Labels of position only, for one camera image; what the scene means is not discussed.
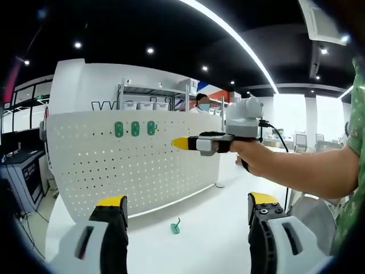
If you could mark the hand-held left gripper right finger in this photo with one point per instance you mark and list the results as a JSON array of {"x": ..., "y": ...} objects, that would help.
[{"x": 262, "y": 242}]

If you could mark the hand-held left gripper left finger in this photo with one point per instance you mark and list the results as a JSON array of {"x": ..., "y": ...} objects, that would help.
[{"x": 114, "y": 242}]

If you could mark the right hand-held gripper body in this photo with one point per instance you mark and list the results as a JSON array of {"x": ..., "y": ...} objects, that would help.
[{"x": 242, "y": 125}]

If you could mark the green hook assembly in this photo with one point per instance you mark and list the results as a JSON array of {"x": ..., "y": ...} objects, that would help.
[
  {"x": 151, "y": 128},
  {"x": 135, "y": 128},
  {"x": 175, "y": 228},
  {"x": 118, "y": 129}
]

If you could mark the white perforated mounting plate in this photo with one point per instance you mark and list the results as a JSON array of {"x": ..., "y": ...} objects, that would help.
[{"x": 128, "y": 171}]

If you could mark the person's right hand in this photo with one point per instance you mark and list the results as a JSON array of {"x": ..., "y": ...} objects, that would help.
[{"x": 253, "y": 155}]

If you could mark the white storage bin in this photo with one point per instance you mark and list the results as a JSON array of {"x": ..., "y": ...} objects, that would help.
[
  {"x": 145, "y": 106},
  {"x": 130, "y": 106},
  {"x": 161, "y": 106}
]

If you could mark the grey metal shelf rack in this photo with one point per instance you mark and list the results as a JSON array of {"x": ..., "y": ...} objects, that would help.
[{"x": 154, "y": 90}]

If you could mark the curved ceiling light strip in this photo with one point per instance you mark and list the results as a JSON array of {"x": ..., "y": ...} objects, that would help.
[{"x": 242, "y": 40}]

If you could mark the dark equipment cabinet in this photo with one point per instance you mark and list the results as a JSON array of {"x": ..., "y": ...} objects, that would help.
[{"x": 28, "y": 177}]

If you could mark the person in green shirt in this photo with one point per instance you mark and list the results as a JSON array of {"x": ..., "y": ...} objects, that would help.
[{"x": 356, "y": 120}]

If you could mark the white ceiling air vent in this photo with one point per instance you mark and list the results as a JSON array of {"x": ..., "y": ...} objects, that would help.
[{"x": 325, "y": 20}]

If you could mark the pink hanging bag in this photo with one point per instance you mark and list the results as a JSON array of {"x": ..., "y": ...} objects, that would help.
[{"x": 46, "y": 111}]

